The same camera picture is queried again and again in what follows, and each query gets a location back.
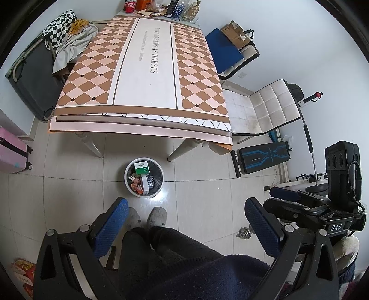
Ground pink suitcase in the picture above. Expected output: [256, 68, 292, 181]
[0, 126, 33, 174]

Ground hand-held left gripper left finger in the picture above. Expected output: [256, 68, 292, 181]
[33, 197, 129, 300]

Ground black and white checkered cloth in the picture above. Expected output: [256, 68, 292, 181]
[43, 9, 77, 48]

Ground grey slipper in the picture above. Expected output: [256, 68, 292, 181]
[127, 207, 142, 230]
[147, 207, 168, 230]

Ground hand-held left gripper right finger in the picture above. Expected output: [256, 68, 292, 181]
[244, 197, 341, 300]

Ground black suitcase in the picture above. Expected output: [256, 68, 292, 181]
[6, 37, 65, 122]

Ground white chair with black frame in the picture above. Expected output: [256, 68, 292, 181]
[215, 29, 260, 81]

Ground black and blue weight bench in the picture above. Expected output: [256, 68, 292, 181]
[230, 141, 293, 178]

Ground white quilted chair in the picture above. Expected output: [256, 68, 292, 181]
[222, 79, 303, 144]

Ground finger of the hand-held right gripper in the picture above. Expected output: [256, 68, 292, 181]
[269, 186, 330, 206]
[263, 198, 327, 222]

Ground white box with green label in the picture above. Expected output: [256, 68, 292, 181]
[134, 162, 150, 177]

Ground white round trash bin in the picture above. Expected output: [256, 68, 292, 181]
[125, 157, 165, 198]

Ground steel barbell bar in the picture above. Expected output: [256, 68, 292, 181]
[299, 92, 324, 186]

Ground clear glass bottle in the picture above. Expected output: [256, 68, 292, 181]
[182, 0, 201, 22]

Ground red printed packet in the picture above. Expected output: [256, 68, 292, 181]
[11, 258, 36, 300]

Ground open cardboard box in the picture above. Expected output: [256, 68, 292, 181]
[220, 20, 252, 49]

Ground table with checkered cloth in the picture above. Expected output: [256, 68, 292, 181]
[49, 16, 233, 145]

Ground person's legs in dark pants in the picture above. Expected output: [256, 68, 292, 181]
[118, 226, 279, 300]

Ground white crumpled cloth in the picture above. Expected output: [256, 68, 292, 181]
[52, 21, 99, 75]

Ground black weight plates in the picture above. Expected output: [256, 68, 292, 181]
[305, 172, 330, 197]

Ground brown paper bag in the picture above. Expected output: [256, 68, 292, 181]
[134, 3, 170, 18]

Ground small metal dumbbell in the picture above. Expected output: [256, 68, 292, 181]
[236, 226, 256, 240]

